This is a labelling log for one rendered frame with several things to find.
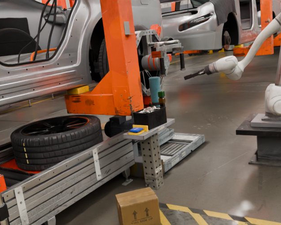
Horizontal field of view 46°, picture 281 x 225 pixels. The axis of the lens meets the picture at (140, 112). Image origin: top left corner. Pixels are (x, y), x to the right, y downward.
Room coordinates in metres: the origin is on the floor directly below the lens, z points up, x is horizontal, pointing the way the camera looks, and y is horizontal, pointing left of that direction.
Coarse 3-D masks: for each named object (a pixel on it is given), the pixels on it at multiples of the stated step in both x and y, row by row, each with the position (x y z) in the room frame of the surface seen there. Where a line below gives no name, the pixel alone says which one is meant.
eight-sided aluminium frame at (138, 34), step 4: (136, 32) 2.79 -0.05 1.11; (140, 32) 2.77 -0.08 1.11; (144, 32) 2.82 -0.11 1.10; (148, 32) 2.87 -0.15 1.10; (152, 32) 2.93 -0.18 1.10; (156, 32) 2.97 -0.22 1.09; (136, 36) 2.75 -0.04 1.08; (140, 36) 2.76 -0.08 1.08; (152, 36) 2.99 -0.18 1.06; (156, 36) 2.97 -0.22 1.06; (136, 40) 2.72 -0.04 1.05; (152, 40) 3.02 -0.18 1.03; (156, 40) 3.04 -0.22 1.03; (160, 40) 3.02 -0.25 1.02; (136, 44) 2.71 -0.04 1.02; (164, 52) 3.06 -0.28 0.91; (160, 72) 3.06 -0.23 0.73; (160, 76) 3.04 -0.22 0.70; (160, 80) 3.04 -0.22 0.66; (164, 80) 3.01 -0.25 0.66; (160, 84) 2.96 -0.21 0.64; (144, 88) 2.74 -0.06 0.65; (144, 92) 2.75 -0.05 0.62; (148, 92) 2.78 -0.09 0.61
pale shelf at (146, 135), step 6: (168, 120) 2.38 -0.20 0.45; (174, 120) 2.40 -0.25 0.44; (162, 126) 2.26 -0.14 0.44; (144, 132) 2.14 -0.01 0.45; (150, 132) 2.13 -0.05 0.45; (156, 132) 2.19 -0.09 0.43; (126, 138) 2.14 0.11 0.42; (132, 138) 2.11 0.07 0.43; (138, 138) 2.09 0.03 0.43; (144, 138) 2.06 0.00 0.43
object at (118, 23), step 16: (112, 0) 2.38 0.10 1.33; (128, 0) 2.46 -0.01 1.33; (112, 16) 2.39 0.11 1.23; (128, 16) 2.44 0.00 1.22; (112, 32) 2.40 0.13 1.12; (128, 32) 2.41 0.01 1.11; (112, 48) 2.41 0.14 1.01; (128, 48) 2.40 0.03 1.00; (112, 64) 2.42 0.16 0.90; (128, 64) 2.38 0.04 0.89; (112, 80) 2.44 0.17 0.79; (128, 80) 2.36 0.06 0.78; (128, 96) 2.36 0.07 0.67; (128, 112) 2.37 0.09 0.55
